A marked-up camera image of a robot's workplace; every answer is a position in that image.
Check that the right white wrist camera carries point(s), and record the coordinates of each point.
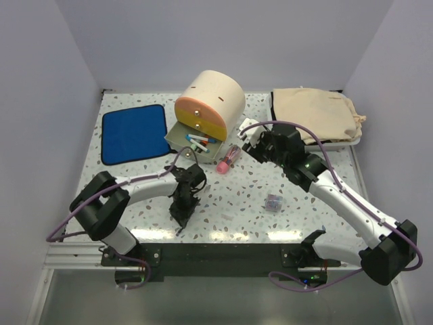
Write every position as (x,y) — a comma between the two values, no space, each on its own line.
(250,130)

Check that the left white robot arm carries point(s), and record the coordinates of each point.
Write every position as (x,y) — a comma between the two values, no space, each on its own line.
(100,205)

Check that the white tray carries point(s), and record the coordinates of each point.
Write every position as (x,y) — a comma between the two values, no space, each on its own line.
(314,147)

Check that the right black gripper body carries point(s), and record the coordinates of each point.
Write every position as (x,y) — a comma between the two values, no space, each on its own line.
(264,150)

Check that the beige cloth bag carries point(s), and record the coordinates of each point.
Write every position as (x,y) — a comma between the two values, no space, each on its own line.
(330,115)

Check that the beige round drawer cabinet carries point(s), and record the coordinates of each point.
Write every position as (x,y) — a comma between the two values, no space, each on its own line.
(211,104)

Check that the black orange highlighter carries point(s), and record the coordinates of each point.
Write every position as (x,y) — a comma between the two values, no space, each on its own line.
(206,145)

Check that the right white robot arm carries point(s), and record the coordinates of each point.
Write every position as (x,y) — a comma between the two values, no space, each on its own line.
(391,245)

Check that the white blue pen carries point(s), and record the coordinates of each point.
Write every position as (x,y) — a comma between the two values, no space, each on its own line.
(204,139)
(192,139)

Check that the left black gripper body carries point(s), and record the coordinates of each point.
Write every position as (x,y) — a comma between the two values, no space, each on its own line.
(181,208)

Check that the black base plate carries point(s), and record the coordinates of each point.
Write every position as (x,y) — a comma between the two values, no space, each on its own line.
(227,260)

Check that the clear box of clips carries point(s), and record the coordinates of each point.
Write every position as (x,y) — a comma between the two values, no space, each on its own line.
(273,203)

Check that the black cloth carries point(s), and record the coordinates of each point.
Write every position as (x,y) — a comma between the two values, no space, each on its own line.
(273,114)

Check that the pink pencil case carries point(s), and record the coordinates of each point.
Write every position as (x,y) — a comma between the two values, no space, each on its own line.
(231,156)

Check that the blue cloth mat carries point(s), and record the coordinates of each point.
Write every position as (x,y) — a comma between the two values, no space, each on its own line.
(133,134)

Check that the grey bottom drawer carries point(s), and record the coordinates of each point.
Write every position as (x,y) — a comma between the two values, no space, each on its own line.
(176,140)

